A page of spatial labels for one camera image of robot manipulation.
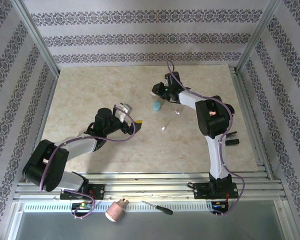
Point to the light blue earbud charging case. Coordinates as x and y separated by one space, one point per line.
156 105

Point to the white earbud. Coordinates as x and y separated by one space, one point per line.
177 112
164 128

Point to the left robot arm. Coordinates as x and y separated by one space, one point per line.
80 147

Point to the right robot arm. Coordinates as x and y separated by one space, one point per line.
216 155

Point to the thin black clip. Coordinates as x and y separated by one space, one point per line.
232 133

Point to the small circuit board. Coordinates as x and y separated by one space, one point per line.
218 205
83 205

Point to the pink cylindrical device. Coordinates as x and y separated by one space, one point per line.
115 211

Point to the long aluminium mounting rail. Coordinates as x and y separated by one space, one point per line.
152 186

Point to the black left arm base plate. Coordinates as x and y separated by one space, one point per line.
98 192

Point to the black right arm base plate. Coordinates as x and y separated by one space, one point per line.
202 191

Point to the aluminium side rail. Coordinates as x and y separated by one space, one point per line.
258 145

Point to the aluminium frame post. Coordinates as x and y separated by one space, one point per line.
258 37
41 41

